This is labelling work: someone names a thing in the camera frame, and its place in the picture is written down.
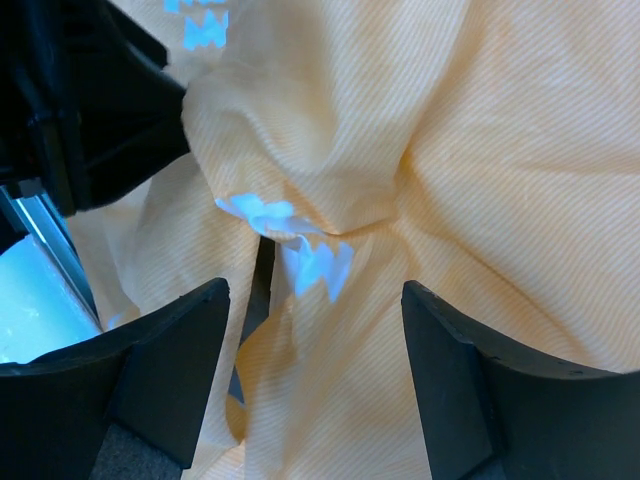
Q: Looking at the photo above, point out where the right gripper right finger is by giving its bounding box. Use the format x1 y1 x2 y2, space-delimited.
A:
401 281 639 479

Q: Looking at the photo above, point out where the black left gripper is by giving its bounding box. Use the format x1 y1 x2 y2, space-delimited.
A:
1 1 189 216

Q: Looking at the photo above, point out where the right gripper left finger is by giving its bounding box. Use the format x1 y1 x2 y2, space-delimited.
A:
1 279 230 479

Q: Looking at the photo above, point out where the Mickey Mouse pillowcase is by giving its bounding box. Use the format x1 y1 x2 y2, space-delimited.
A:
68 1 639 479

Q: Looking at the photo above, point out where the white cover plate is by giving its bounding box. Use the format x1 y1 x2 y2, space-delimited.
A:
0 235 100 363

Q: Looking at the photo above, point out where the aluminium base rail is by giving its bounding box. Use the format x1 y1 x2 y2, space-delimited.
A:
1 186 100 327

